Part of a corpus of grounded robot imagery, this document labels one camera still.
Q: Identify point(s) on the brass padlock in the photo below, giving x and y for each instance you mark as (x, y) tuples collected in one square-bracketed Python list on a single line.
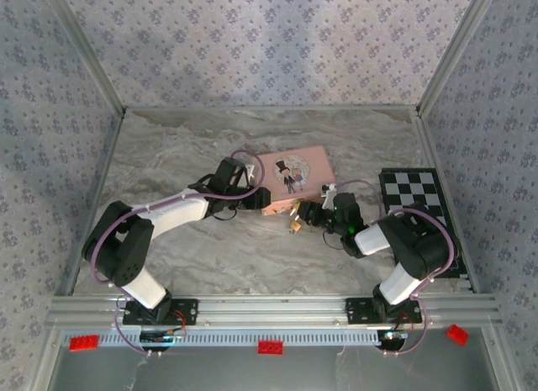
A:
[(297, 227)]

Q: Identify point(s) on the pink box with couple print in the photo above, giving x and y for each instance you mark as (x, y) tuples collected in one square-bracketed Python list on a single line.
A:
[(294, 172)]

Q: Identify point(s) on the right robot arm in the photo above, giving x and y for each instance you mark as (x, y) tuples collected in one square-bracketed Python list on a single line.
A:
[(416, 244)]

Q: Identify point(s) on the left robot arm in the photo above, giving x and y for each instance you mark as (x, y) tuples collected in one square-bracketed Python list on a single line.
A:
[(168, 214)]

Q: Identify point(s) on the black and silver chessboard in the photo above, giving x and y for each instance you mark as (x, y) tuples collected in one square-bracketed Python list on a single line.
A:
[(414, 189)]

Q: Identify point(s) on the red toy brick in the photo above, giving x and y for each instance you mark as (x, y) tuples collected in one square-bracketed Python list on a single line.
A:
[(457, 334), (270, 347), (84, 343)]

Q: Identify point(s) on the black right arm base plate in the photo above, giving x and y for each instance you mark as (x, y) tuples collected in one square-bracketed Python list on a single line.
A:
[(357, 309)]

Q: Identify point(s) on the aluminium mounting rail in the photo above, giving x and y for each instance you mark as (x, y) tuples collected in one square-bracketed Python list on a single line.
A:
[(273, 311)]

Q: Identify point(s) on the aluminium table side rail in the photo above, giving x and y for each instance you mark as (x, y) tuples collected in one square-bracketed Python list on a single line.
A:
[(437, 155)]

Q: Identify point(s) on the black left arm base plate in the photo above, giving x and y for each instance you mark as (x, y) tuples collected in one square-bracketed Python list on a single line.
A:
[(185, 311)]

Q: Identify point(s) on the aluminium frame post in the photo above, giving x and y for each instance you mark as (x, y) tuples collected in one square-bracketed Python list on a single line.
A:
[(458, 50), (84, 50)]

